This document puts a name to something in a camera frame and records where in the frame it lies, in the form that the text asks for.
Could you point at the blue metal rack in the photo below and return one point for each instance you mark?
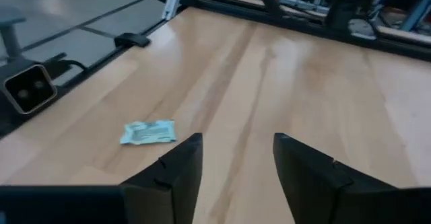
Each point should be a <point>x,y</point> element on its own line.
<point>415,13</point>

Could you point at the black frame clamp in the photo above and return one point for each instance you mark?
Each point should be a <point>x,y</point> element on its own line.
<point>131,40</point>

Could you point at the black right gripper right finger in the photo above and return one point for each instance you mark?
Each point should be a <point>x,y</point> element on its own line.
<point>320,190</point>

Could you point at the black square-faced camera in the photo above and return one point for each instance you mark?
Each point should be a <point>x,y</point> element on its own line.
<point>30,89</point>

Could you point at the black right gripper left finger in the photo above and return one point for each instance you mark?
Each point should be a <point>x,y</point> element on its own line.
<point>168,190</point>

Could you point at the green white sweetener packet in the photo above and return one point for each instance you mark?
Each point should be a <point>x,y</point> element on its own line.
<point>148,132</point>

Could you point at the grey pedestal stand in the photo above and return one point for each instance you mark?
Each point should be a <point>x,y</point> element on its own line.
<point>10,35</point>

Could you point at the silver metal bar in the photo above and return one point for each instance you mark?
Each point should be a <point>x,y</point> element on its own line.
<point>173,0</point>

